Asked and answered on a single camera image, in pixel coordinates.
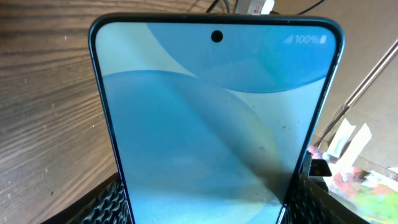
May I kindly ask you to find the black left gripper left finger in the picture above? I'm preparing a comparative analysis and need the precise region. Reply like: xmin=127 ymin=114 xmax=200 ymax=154
xmin=43 ymin=173 xmax=131 ymax=224

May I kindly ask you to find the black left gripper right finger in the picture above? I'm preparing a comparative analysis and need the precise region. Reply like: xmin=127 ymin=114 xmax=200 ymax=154
xmin=284 ymin=151 xmax=366 ymax=224

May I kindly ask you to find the black USB charging cable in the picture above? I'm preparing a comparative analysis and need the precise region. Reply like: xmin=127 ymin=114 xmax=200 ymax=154
xmin=205 ymin=0 xmax=326 ymax=16

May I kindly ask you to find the white power strip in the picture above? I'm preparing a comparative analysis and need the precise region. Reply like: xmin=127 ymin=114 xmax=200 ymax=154
xmin=235 ymin=0 xmax=275 ymax=15

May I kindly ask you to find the blue Galaxy smartphone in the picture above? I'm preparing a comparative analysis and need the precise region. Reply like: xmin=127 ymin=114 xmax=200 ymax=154
xmin=88 ymin=12 xmax=345 ymax=223

